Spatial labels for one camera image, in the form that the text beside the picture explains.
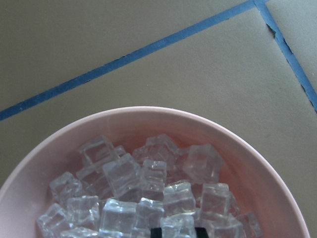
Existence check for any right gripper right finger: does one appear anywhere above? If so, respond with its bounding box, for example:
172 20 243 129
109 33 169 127
195 227 209 238

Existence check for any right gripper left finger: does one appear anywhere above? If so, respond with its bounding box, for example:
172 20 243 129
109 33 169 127
150 228 162 238

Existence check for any clear ice cubes pile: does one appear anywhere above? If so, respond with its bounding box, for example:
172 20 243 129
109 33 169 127
36 134 263 238

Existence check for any pink bowl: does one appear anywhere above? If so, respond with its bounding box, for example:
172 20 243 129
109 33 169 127
0 107 309 238

